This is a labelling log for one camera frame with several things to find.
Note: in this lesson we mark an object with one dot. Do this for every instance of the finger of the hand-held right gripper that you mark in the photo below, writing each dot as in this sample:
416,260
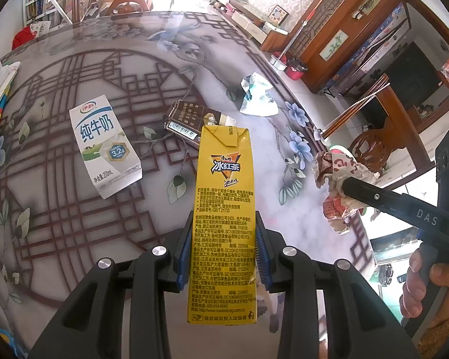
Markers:
376,196

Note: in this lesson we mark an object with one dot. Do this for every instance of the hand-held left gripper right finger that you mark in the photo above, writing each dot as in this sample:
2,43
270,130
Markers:
265,265

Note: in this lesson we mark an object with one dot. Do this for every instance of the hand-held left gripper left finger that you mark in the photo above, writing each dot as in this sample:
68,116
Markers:
182,261

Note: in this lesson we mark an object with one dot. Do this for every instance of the paper wrapper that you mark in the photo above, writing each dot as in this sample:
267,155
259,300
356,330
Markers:
338,183

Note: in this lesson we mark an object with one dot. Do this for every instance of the yellow tea carton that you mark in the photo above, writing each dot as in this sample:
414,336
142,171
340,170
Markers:
222,209

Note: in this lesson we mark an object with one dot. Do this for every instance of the person's right hand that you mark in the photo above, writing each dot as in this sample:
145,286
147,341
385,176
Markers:
443,280

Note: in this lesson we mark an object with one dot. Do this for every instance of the carved wooden chair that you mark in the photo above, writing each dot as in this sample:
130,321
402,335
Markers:
370,151

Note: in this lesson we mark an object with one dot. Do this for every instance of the printed floral tablecloth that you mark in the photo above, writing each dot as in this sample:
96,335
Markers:
60,232

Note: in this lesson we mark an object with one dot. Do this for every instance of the white milk carton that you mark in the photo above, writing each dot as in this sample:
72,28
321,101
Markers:
104,146

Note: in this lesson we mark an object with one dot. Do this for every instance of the dark cigarette box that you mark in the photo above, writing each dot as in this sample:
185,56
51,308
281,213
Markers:
189,119

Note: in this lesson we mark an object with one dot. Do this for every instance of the red bucket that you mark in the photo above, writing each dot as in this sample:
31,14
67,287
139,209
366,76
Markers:
295,70

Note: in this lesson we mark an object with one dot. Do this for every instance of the crumpled pale blue wrapper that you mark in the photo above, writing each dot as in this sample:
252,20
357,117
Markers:
258,95

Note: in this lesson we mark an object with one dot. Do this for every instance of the metal basin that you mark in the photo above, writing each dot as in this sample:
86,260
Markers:
277,63

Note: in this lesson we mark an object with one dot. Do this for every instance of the wooden partition cabinet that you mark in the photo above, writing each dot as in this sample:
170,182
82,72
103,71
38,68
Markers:
344,26

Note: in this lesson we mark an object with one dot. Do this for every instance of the mop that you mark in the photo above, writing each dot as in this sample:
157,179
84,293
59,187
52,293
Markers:
293,37

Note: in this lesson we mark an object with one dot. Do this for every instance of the framed picture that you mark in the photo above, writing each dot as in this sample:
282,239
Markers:
278,15

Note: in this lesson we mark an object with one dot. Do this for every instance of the white television cabinet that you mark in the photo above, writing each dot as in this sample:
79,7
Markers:
247,17

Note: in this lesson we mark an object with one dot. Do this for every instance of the red knitted hat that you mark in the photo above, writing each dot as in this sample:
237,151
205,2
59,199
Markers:
24,37

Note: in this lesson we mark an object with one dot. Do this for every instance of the white shelf rack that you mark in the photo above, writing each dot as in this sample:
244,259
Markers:
48,0

